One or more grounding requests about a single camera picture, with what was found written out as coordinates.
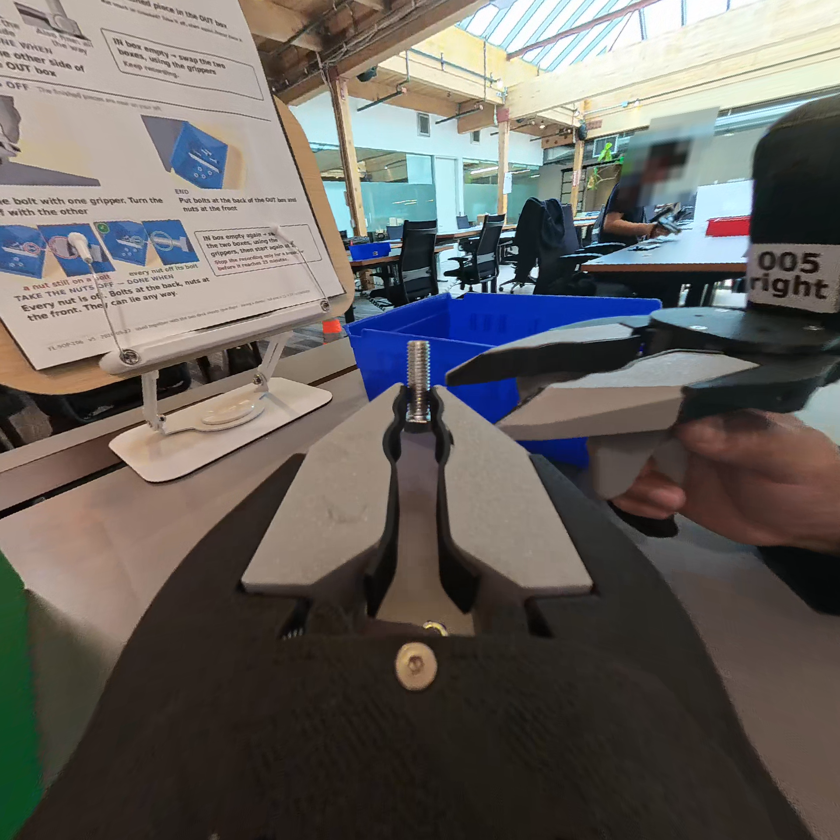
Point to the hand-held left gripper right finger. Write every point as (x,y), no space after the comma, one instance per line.
(512,518)

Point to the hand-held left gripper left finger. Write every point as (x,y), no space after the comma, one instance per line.
(321,518)

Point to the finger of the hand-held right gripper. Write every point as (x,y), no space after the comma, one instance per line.
(604,407)
(544,351)

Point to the blue plastic bin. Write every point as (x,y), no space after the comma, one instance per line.
(485,341)

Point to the silver hex bolt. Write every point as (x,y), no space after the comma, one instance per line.
(418,380)

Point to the green plastic bin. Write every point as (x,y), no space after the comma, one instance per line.
(16,689)

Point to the person's right forearm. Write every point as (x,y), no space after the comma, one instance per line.
(814,577)

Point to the person's right hand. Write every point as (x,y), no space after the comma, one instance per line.
(768,479)

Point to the black hanging jacket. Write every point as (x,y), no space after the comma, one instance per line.
(541,243)

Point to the black office chair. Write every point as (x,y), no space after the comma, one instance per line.
(485,253)
(417,262)

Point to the small red bin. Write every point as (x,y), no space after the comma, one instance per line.
(728,226)

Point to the grey side desk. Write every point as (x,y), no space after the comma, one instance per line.
(669,259)

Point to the orange traffic cone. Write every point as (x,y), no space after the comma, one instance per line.
(333,330)

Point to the small blue bin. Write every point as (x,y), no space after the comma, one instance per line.
(374,250)

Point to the printed instruction sheet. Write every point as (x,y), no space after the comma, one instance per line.
(164,164)

